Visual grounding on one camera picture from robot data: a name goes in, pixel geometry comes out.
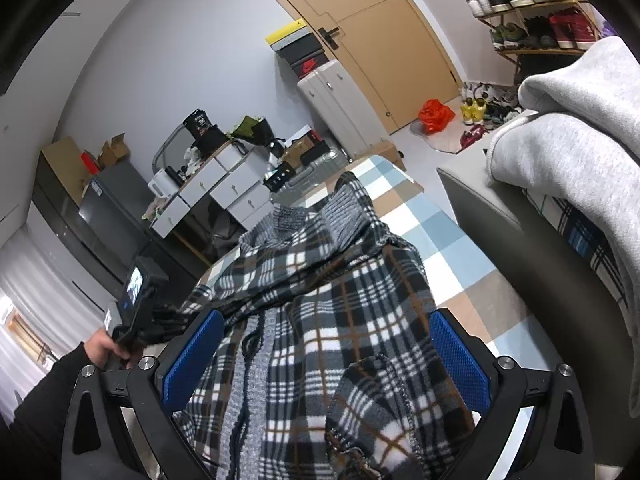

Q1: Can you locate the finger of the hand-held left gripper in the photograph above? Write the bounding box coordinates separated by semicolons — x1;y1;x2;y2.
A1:
149;305;193;341

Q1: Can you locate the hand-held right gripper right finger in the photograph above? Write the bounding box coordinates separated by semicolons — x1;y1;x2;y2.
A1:
429;309;596;480

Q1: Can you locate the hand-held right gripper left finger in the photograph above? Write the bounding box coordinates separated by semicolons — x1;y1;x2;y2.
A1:
62;309;224;480

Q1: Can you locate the plaid fleece knit-trim jacket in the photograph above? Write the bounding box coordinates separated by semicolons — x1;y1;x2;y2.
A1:
172;171;481;480

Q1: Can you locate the person's left hand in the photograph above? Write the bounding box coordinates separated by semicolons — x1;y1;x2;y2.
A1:
80;330;135;373

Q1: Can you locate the dark glossy wardrobe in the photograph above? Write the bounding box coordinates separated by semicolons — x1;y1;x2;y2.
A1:
30;152;201;306

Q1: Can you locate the grey chair back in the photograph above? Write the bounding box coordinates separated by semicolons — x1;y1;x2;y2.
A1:
436;150;640;480

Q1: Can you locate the checkered bed sheet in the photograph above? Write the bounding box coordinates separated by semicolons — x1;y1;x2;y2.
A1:
197;154;546;480

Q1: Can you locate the white kettle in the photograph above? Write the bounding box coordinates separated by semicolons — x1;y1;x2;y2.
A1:
148;169;173;197

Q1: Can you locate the white drawer desk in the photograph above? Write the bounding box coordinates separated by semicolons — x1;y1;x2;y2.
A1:
150;140;281;238

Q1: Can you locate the open cardboard box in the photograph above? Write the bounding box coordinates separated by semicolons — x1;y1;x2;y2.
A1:
97;132;132;168

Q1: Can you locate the large cardboard box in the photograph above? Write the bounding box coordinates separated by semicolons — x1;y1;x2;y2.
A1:
42;136;87;202

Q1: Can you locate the plaid cloth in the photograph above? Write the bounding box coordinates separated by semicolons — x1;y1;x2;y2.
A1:
522;187;632;313

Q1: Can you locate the small black box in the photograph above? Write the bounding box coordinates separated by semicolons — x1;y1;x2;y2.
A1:
264;169;295;192

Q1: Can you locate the silver ribbed suitcase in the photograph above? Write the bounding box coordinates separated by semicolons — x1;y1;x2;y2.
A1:
272;157;351;207

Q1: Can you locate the brown cardboard box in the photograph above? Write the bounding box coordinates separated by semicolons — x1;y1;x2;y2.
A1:
367;140;407;171

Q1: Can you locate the red plastic bag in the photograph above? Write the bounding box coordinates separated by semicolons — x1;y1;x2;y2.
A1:
418;99;456;134

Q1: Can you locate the grey hoodie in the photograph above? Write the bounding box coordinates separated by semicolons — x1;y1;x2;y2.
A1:
486;36;640;341

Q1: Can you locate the white hard suitcase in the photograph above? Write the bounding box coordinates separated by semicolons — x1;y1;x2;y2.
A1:
297;58;390;160

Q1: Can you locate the red and black shoe box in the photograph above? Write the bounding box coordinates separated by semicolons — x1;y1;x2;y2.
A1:
290;55;332;80

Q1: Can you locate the wooden shoe rack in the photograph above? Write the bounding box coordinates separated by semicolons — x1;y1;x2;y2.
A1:
442;0;608;68

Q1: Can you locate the wooden door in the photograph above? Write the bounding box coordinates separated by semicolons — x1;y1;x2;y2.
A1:
235;0;463;133

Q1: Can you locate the black door handle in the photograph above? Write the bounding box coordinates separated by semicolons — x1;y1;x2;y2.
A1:
318;25;346;50

